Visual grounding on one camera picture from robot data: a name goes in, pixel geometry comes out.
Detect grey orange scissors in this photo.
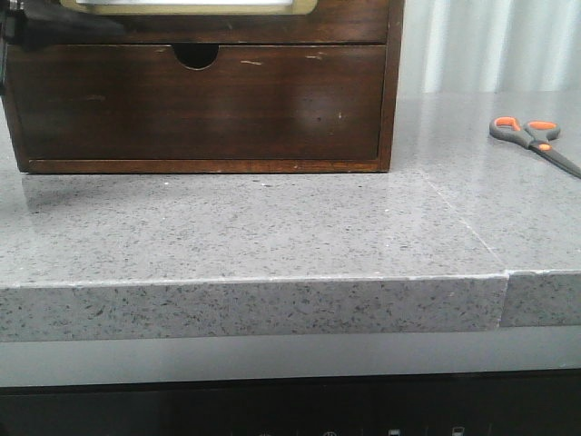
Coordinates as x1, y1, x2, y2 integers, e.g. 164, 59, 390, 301
489, 116, 580, 178

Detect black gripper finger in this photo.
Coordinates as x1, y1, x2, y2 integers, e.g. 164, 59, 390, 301
1, 7, 125, 51

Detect dark wooden drawer cabinet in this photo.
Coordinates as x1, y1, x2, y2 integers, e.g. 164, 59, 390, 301
1, 1, 404, 173

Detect wooden drawer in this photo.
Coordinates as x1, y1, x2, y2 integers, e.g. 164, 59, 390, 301
11, 1, 403, 49
6, 45, 385, 160

